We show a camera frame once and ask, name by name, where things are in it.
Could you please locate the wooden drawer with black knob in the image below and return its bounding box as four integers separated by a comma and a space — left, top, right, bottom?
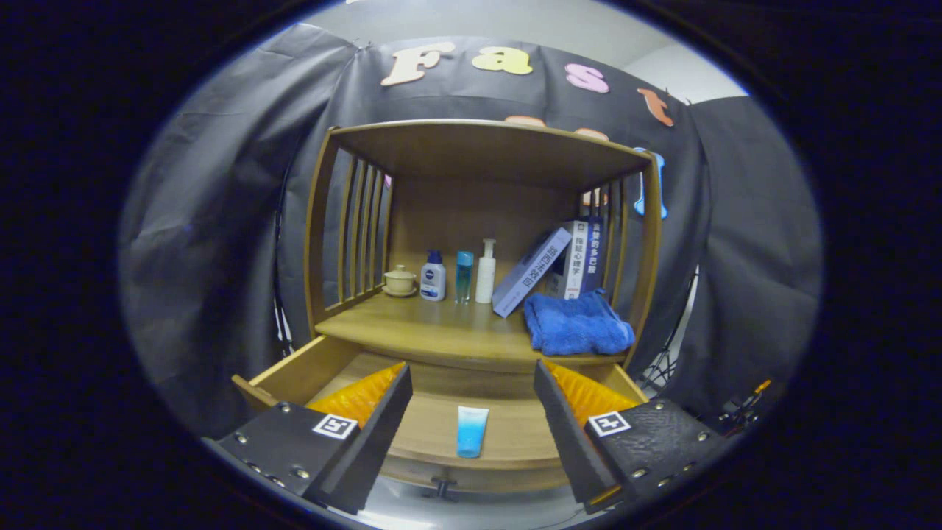
232, 335, 650, 503

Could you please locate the wooden countertop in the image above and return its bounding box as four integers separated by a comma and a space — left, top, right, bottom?
315, 291, 635, 372

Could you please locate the dark blue book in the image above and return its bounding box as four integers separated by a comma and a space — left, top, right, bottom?
581, 216, 606, 295

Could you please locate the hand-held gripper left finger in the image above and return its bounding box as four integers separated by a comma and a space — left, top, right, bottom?
202, 361, 414, 515

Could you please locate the black tripod stand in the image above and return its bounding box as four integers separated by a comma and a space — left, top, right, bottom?
639, 269, 698, 391

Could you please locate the black and orange clamp device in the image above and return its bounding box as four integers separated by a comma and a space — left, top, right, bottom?
718, 379, 773, 432

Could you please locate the white bottle with blue cap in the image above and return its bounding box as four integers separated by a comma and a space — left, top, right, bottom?
419, 250, 447, 302

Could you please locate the blue folded towel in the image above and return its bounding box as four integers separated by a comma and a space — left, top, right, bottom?
523, 289, 636, 357

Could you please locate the light blue tube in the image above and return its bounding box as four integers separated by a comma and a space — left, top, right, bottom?
456, 406, 490, 459

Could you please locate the beige lidded tea cup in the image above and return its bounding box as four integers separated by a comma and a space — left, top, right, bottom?
382, 264, 418, 298

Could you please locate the lavender book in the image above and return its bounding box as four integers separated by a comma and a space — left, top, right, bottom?
492, 227, 573, 319

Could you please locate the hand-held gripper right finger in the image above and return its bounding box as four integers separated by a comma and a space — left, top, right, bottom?
534, 359, 729, 514

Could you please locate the wooden cabinet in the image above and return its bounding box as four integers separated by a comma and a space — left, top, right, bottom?
304, 119, 663, 372

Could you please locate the blue glass bottle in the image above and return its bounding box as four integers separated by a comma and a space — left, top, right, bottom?
455, 250, 475, 304

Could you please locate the white pump bottle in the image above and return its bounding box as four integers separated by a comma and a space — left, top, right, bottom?
475, 238, 497, 304

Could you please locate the white book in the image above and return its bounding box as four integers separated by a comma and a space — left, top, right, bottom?
545, 219, 591, 300

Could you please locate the black backdrop cloth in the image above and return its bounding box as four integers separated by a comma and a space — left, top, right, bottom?
118, 22, 824, 442

